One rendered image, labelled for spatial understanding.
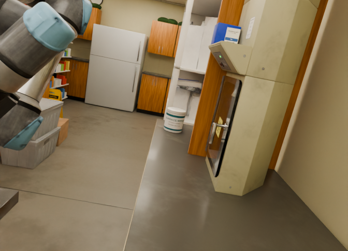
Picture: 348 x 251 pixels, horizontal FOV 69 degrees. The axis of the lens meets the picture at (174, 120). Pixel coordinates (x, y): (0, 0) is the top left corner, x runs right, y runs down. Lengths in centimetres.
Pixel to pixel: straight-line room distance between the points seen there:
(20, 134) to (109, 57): 524
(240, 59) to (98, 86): 529
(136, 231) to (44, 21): 56
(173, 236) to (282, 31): 75
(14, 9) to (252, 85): 74
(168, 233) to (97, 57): 546
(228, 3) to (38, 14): 100
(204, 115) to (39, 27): 100
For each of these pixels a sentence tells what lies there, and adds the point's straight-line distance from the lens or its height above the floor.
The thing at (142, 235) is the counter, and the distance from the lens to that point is 76.
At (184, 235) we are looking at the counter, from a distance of 79.
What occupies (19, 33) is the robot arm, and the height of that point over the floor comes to 141.
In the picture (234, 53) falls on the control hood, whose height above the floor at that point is 148.
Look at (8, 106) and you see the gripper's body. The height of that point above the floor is 128.
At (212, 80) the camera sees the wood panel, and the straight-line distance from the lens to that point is 130.
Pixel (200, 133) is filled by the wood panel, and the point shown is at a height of 106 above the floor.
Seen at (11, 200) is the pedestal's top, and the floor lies 93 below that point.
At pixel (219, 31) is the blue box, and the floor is 157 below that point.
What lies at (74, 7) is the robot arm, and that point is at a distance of 92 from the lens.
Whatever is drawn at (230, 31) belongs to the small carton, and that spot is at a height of 156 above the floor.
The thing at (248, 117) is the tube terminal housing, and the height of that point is 126.
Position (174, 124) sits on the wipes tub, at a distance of 168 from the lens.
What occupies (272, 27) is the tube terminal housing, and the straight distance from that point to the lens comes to 98.
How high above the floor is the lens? 142
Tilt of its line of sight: 14 degrees down
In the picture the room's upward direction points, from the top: 12 degrees clockwise
